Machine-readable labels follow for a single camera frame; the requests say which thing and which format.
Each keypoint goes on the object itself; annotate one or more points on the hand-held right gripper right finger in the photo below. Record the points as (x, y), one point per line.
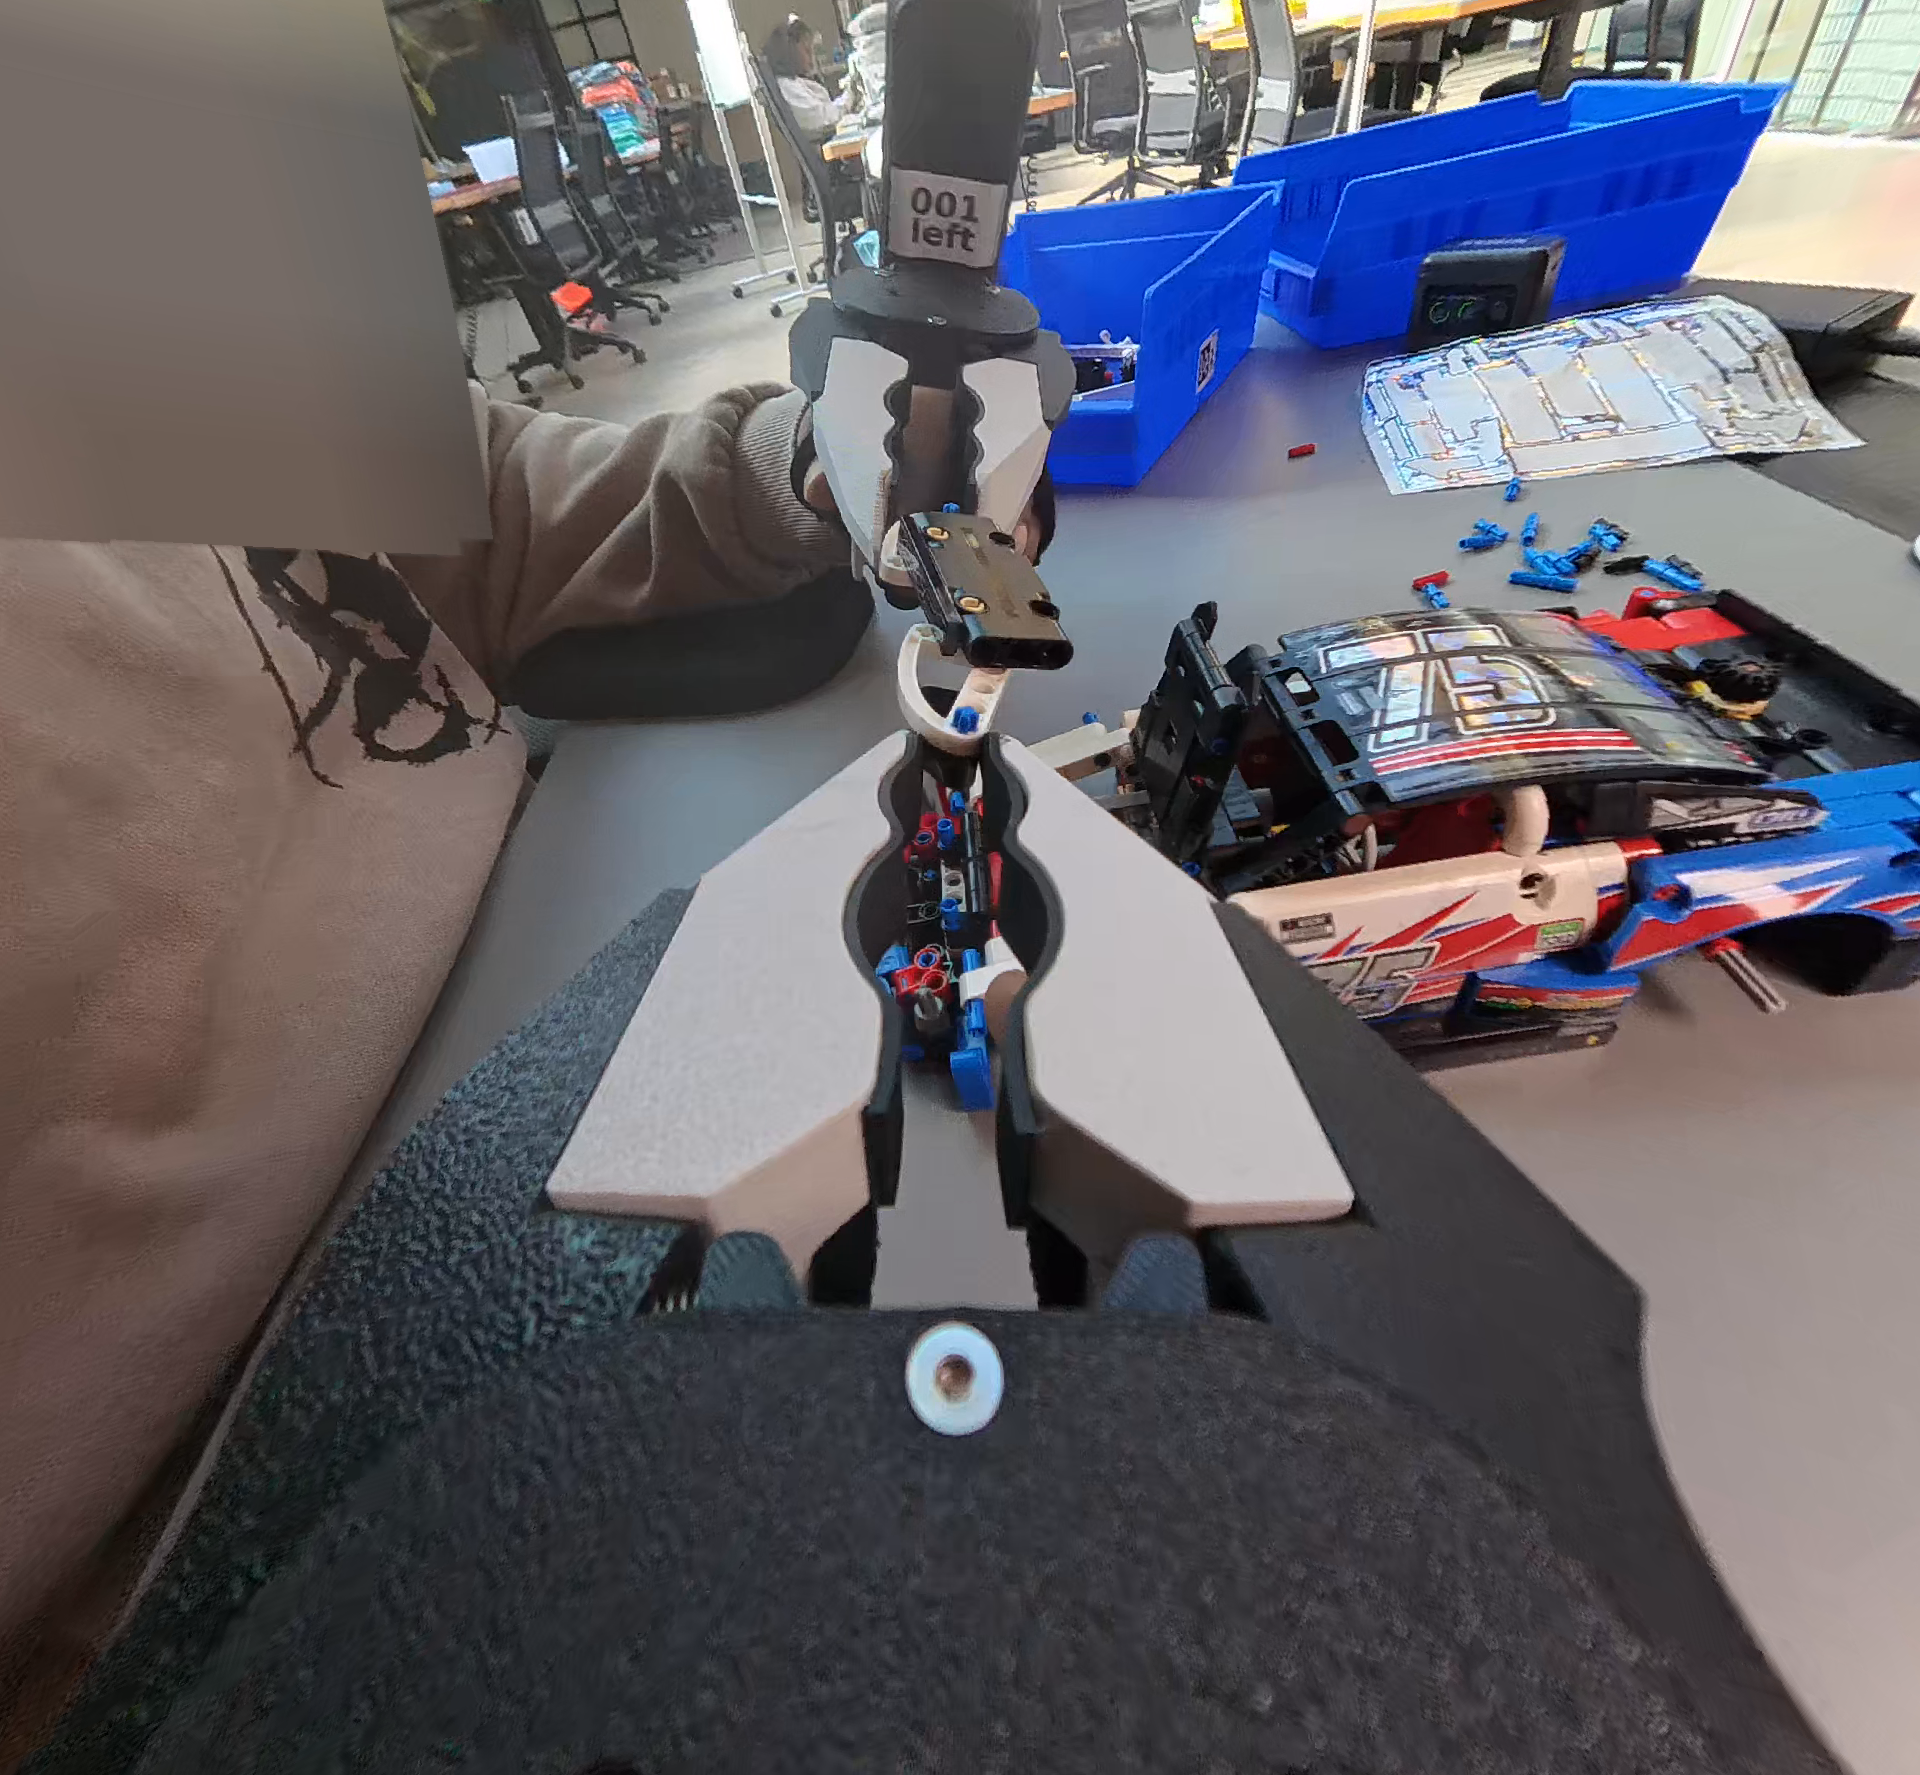
(1185, 1055)

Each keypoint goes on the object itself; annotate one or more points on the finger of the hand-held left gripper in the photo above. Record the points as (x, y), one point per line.
(855, 440)
(1018, 433)

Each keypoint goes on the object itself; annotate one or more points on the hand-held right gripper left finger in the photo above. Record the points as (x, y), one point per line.
(720, 1041)

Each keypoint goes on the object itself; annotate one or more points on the black brick panel piece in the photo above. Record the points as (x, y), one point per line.
(1000, 605)

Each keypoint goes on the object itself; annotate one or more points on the small brick subassembly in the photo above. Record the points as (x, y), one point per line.
(972, 1055)

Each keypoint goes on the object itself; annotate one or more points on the brick-built toy race car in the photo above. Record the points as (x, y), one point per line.
(1500, 709)

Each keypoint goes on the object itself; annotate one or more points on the person's left forearm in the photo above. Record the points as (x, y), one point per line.
(632, 517)

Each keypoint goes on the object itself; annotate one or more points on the grey desk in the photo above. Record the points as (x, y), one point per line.
(1726, 1204)

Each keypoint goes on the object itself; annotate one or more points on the person's left hand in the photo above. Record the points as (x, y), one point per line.
(1043, 527)

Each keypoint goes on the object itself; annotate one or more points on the black office chair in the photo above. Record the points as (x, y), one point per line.
(795, 178)
(1277, 35)
(1177, 64)
(1099, 80)
(541, 200)

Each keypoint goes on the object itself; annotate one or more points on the small blue storage bin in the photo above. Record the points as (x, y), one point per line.
(1172, 305)

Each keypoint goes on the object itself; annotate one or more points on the small whiteboard on stand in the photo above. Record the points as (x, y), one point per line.
(709, 21)

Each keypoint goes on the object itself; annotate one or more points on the pile of coloured clothes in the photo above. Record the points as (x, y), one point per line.
(613, 88)

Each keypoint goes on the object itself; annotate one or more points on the small black display device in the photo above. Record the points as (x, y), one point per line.
(1485, 290)

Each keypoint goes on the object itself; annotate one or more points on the large blue storage bin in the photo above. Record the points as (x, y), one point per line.
(1500, 200)

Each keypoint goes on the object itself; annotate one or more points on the pile of blue brick pins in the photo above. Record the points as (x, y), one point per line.
(1546, 571)

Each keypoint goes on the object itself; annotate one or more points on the person's beige sweatshirt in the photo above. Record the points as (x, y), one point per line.
(151, 981)

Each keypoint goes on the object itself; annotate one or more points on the silver sticker sheet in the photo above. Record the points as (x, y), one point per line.
(1591, 395)

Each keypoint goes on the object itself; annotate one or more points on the black flat box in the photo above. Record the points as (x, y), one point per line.
(1816, 322)

